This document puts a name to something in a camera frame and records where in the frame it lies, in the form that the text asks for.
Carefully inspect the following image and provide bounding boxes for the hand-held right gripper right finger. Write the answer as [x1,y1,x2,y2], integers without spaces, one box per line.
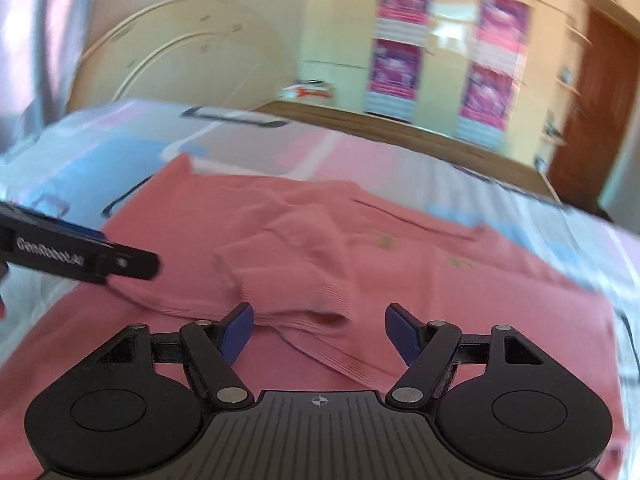
[385,303,546,407]

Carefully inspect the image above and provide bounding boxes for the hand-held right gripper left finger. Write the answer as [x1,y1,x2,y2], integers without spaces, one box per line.
[95,302,256,408]

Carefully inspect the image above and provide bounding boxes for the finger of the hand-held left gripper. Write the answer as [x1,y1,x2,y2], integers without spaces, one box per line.
[0,203,161,286]

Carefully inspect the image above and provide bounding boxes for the pink knit sweater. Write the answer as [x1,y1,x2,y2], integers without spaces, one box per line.
[0,152,632,480]

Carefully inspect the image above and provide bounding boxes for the printed pastel bedsheet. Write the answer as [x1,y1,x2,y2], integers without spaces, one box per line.
[0,100,640,480]

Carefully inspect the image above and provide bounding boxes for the pale purple curtain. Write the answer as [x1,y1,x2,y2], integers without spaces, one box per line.
[0,0,96,151]

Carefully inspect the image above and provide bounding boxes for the cream arched headboard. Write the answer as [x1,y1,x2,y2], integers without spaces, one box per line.
[65,0,301,113]

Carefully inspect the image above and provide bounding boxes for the stack of books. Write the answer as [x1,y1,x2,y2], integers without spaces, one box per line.
[282,79,336,101]

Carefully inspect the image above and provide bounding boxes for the brown wooden door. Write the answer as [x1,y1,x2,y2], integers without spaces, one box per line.
[547,7,640,216]

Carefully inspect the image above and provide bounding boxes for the cream corner shelves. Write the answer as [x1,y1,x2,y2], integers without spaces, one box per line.
[542,25,586,176]

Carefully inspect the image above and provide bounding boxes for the cream wardrobe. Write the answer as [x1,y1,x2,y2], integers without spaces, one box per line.
[295,0,601,161]

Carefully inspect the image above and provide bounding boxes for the wooden bed frame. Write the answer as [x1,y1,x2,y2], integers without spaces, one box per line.
[252,100,576,206]

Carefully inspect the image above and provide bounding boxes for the pink purple wall poster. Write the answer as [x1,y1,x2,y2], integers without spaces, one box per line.
[472,0,530,68]
[455,62,516,143]
[365,39,423,113]
[375,0,433,41]

